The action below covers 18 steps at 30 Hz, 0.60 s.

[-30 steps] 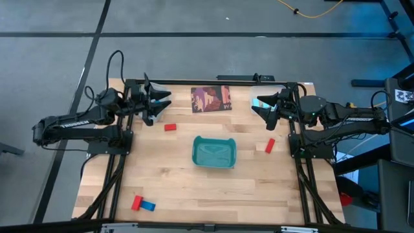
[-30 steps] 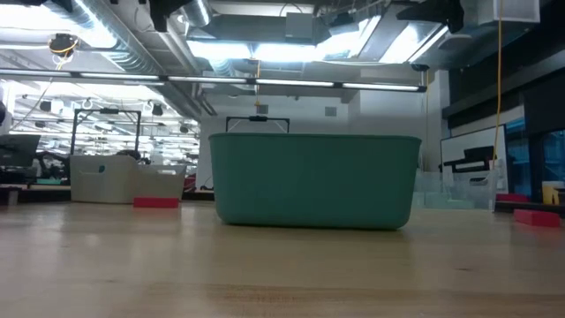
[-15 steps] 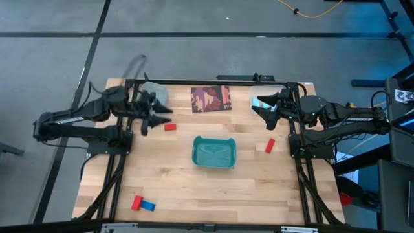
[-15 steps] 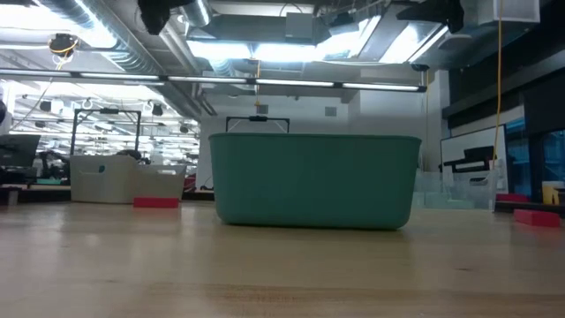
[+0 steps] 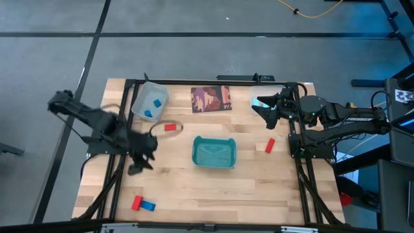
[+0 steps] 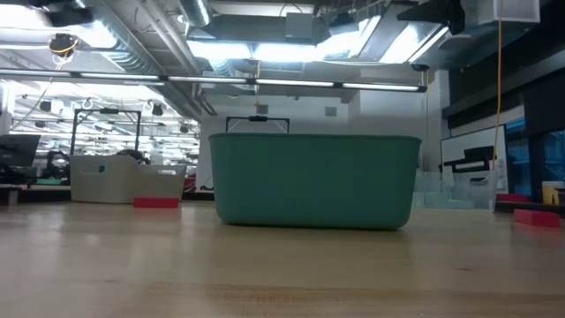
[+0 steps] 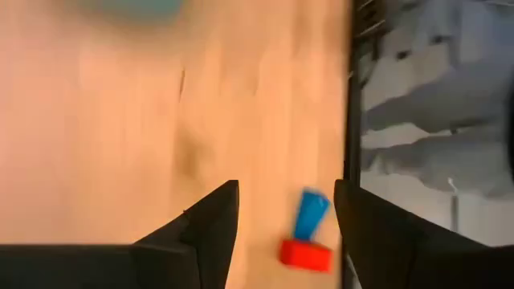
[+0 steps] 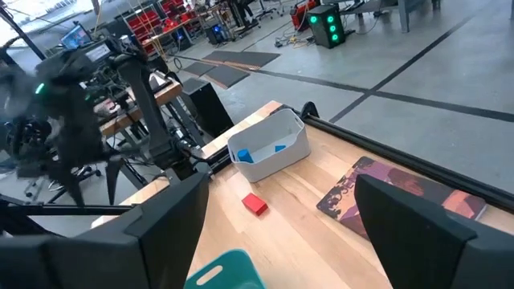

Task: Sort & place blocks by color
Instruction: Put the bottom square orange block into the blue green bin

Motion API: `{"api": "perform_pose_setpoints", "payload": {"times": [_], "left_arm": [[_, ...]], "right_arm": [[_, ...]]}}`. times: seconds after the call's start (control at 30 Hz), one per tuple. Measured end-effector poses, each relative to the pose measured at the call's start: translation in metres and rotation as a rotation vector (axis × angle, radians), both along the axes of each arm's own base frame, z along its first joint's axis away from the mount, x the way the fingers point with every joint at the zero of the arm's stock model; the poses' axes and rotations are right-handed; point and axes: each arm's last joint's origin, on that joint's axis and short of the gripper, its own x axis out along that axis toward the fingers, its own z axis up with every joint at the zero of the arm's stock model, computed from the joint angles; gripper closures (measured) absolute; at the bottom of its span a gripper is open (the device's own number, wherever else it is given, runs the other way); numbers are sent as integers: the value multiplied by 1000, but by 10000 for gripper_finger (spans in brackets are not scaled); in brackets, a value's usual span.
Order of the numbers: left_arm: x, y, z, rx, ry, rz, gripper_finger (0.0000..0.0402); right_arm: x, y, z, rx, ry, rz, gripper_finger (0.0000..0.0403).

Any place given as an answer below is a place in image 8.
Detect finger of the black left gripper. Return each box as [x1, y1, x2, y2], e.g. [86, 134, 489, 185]
[51, 160, 88, 208]
[104, 157, 124, 206]

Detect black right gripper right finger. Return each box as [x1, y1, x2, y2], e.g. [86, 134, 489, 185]
[354, 173, 514, 289]

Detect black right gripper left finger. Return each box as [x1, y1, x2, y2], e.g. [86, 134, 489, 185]
[0, 171, 210, 289]

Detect blue cylinder block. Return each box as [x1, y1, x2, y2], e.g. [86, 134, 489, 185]
[236, 148, 255, 165]

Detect red rectangular block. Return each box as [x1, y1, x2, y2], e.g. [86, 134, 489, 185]
[241, 192, 269, 217]

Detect monitor with blue screen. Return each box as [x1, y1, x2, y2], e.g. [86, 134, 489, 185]
[59, 23, 93, 50]

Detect wooden workbench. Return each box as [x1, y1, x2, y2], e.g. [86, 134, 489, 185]
[98, 74, 184, 137]

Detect purple red book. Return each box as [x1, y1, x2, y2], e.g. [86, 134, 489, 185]
[316, 156, 487, 242]

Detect black cabinet box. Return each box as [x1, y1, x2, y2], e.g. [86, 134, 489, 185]
[181, 78, 235, 140]

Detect rack of red bins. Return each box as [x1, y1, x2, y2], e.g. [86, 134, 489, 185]
[124, 0, 202, 41]

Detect teal plastic bin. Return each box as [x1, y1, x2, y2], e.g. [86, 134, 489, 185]
[183, 248, 267, 289]

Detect dark floor mat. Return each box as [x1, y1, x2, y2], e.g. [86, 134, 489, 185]
[204, 64, 251, 89]
[202, 50, 282, 69]

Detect white plastic bin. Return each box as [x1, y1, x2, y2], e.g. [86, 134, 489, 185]
[226, 108, 312, 184]

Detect black computer tower green lights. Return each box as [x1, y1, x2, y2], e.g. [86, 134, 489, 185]
[307, 3, 347, 50]

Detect red tool case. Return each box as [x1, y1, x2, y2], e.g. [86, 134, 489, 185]
[289, 0, 322, 20]

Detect black rail corner bracket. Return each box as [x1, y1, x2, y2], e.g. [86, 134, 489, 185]
[300, 100, 320, 120]

